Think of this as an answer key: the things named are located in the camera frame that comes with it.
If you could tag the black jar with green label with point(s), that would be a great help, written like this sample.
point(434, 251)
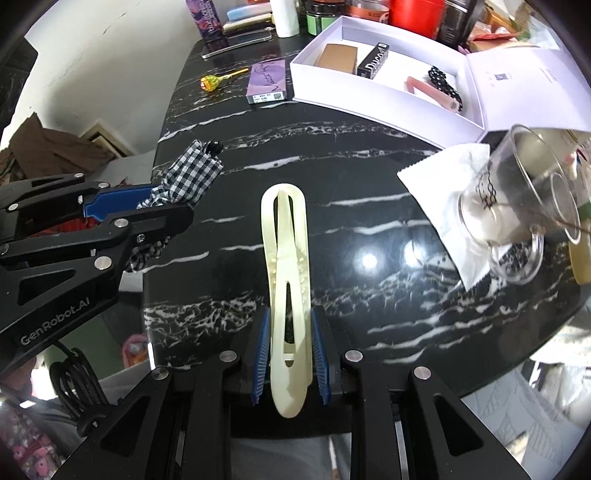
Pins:
point(323, 21)

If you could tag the long black cosmetics box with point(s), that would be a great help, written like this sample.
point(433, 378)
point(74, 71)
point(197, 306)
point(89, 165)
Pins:
point(373, 64)

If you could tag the red canister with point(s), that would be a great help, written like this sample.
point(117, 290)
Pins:
point(413, 11)

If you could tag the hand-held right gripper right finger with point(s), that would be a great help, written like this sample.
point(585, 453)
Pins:
point(321, 355)

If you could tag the red snack packet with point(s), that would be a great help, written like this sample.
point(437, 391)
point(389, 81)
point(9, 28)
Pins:
point(489, 44)

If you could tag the white paper napkin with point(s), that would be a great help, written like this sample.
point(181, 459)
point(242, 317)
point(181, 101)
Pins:
point(438, 184)

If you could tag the wooden picture frame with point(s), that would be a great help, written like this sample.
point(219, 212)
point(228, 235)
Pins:
point(108, 136)

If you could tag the small purple cosmetics box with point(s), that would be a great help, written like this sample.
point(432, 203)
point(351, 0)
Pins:
point(270, 78)

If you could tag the pink lip gloss tube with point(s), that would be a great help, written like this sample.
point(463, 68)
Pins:
point(429, 92)

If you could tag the clear glass mug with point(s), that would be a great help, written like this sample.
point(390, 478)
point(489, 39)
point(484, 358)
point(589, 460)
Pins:
point(508, 184)

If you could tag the red plaid cloth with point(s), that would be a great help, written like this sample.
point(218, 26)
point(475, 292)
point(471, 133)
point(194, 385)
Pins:
point(78, 227)

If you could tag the cream plastic hair clip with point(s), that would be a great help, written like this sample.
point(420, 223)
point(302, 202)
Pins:
point(288, 397)

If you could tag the white cylindrical tube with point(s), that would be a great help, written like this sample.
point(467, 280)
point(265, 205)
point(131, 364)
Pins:
point(284, 18)

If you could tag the lavender gift box with lid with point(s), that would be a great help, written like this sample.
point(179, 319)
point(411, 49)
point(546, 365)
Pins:
point(521, 83)

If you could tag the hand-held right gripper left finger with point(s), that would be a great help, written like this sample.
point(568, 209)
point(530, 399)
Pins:
point(261, 355)

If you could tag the grey cloth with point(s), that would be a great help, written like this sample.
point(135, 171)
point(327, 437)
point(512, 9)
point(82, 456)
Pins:
point(286, 457)

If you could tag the blue case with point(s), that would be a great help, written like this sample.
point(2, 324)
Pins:
point(247, 12)

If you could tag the black stand-up pouch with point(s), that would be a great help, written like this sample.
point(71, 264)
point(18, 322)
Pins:
point(455, 23)

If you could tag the black smartphone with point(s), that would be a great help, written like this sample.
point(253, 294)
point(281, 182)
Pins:
point(240, 40)

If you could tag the purple drink can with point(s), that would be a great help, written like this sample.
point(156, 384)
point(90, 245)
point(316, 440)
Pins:
point(205, 21)

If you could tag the brown cloth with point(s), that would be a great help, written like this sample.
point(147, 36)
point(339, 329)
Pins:
point(41, 143)

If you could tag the lollipop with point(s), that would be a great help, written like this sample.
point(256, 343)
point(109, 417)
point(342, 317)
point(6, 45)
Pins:
point(208, 84)

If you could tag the clear jar with orange label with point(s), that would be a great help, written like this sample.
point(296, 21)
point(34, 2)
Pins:
point(369, 9)

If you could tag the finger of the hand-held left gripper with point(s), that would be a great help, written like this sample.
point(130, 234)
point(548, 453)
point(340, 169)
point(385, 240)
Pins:
point(152, 221)
point(115, 203)

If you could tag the pink floral cloth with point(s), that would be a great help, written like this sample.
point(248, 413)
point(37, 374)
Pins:
point(23, 443)

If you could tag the gold cardboard box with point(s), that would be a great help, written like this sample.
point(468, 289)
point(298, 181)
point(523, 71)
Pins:
point(339, 57)

